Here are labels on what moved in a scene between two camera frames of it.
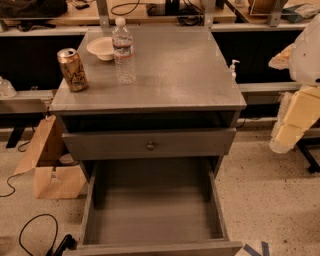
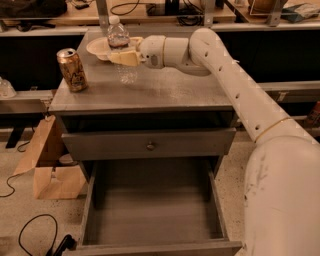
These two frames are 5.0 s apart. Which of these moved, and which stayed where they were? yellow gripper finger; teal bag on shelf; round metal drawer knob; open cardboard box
Moved: yellow gripper finger
Stayed: open cardboard box; round metal drawer knob; teal bag on shelf
